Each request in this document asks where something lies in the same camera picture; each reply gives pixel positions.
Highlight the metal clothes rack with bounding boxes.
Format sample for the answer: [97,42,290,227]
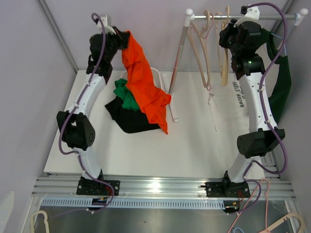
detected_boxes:
[162,8,309,123]

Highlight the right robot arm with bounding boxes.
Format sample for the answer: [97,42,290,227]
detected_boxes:
[219,19,285,197]

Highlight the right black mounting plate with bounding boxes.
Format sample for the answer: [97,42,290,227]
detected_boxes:
[201,181,250,198]

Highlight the slotted cable duct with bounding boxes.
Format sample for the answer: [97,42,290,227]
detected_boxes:
[41,197,225,210]

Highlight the black t shirt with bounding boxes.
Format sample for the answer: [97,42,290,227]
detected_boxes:
[105,97,160,133]

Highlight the beige hanger bottom right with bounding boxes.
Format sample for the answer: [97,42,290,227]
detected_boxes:
[257,213,309,233]

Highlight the black mounting plate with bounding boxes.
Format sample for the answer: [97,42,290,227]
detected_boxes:
[201,181,250,198]
[76,177,112,196]

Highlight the pink wire hanger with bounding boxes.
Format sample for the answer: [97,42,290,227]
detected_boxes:
[187,10,214,91]

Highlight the white printed t shirt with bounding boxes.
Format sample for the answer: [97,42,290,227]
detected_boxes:
[208,74,249,132]

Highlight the beige hanger of orange shirt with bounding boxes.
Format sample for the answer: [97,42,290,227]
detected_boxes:
[217,5,230,86]

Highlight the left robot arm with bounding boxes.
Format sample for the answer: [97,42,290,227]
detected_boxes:
[56,29,130,196]

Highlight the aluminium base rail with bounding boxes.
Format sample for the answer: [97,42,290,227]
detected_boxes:
[32,173,296,200]

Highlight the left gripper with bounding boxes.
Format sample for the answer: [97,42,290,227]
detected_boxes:
[102,27,130,64]

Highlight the blue wire hanger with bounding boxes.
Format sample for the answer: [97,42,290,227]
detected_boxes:
[272,33,287,56]

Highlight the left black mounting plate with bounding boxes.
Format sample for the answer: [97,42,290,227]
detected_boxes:
[76,177,112,196]

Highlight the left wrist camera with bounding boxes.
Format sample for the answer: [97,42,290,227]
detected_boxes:
[96,15,116,35]

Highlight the beige hanger bottom left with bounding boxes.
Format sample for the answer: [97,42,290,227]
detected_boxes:
[31,210,51,233]

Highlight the dark green t shirt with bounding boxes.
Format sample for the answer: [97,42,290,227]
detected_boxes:
[260,29,292,124]

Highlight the pink hanger bottom right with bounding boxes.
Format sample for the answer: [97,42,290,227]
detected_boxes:
[227,178,270,233]

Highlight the white perforated plastic basket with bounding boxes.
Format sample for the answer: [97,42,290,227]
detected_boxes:
[121,67,167,93]

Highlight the orange t shirt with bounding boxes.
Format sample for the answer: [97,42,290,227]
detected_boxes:
[121,31,172,134]

